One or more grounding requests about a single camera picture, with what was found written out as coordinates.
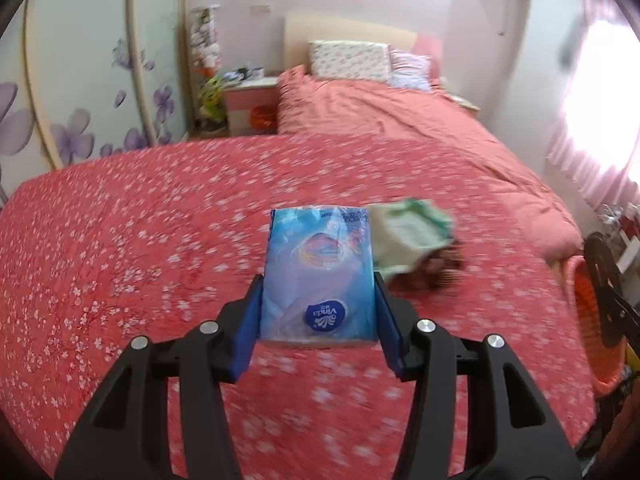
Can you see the orange bin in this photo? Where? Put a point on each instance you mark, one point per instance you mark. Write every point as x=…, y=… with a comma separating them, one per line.
x=263, y=119

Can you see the pink curtain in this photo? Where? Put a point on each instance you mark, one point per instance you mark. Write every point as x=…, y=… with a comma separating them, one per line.
x=595, y=125

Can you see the clear tube of plush toys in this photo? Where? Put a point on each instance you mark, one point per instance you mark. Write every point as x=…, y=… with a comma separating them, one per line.
x=207, y=65

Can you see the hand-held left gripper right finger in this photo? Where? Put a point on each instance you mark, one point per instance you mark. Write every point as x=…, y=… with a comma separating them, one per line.
x=392, y=330

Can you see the white mug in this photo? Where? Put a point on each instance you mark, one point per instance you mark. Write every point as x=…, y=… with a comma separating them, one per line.
x=258, y=72

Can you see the flower print wardrobe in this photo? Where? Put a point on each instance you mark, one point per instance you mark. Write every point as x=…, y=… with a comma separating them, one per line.
x=90, y=60

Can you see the orange plastic basket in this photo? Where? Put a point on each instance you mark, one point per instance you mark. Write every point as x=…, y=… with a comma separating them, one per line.
x=585, y=320

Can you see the blue tissue packet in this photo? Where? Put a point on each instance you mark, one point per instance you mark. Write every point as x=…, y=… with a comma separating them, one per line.
x=320, y=270

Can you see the red floral blanket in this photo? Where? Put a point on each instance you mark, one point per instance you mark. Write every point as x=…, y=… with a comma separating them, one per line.
x=125, y=260

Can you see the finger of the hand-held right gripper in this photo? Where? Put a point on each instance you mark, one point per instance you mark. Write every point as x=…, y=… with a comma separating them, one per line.
x=602, y=290

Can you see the green wipes packet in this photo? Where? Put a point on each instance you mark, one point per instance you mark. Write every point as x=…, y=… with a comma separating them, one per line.
x=410, y=232

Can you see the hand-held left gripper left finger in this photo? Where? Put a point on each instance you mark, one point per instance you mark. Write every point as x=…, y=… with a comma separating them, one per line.
x=247, y=330

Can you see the orange duvet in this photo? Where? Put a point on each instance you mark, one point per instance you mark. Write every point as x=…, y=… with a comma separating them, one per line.
x=400, y=130

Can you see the white air conditioner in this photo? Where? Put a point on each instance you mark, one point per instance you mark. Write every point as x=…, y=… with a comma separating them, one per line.
x=515, y=5

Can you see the purple striped pillow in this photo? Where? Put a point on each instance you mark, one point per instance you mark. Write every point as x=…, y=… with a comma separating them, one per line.
x=411, y=70

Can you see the beige headboard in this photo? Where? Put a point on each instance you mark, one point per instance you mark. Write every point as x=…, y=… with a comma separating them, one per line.
x=350, y=27

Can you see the white floral pillow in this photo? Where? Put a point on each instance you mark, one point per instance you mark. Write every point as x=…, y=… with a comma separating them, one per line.
x=350, y=60

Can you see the wooden nightstand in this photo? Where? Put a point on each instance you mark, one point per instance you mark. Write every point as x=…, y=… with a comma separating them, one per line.
x=464, y=101

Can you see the pink white nightstand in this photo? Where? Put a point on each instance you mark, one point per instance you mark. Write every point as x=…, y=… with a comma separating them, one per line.
x=245, y=100

